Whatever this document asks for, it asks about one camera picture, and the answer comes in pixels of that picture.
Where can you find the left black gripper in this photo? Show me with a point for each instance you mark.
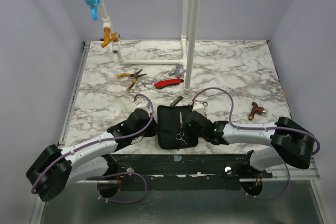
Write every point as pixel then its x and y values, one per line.
pixel 154 129

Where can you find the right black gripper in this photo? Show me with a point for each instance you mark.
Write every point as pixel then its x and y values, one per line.
pixel 194 118

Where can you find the silver thinning scissors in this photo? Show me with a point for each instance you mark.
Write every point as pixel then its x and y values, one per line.
pixel 205 104

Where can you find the black fabric tool case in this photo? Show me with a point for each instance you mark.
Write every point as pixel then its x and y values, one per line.
pixel 169 125

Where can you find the silver hair scissors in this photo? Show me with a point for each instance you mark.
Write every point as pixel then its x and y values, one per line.
pixel 180 135

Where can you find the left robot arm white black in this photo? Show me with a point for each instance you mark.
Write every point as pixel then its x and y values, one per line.
pixel 55 168

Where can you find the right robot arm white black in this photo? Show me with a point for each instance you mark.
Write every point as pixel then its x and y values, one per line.
pixel 285 142

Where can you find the black hair comb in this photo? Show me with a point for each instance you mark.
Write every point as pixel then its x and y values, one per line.
pixel 176 101

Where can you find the red utility knife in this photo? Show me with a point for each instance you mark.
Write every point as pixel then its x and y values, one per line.
pixel 168 83

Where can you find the brown faucet tap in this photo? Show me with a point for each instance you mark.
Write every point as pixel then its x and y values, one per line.
pixel 256 109

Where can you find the orange faucet tap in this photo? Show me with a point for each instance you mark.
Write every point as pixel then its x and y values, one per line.
pixel 109 37

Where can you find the blue faucet tap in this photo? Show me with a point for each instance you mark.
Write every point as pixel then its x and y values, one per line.
pixel 93 5

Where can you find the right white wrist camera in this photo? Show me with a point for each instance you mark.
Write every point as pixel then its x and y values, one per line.
pixel 198 107

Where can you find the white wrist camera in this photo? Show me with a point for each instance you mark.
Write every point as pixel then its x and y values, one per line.
pixel 198 107
pixel 144 104

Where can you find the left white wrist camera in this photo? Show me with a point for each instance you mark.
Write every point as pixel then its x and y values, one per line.
pixel 144 104

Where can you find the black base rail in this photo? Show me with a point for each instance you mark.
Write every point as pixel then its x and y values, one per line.
pixel 168 171

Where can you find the yellow handled pliers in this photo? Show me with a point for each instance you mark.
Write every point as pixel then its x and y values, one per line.
pixel 134 77

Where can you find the white PVC pipe frame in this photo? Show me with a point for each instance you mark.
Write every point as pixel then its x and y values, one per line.
pixel 188 41

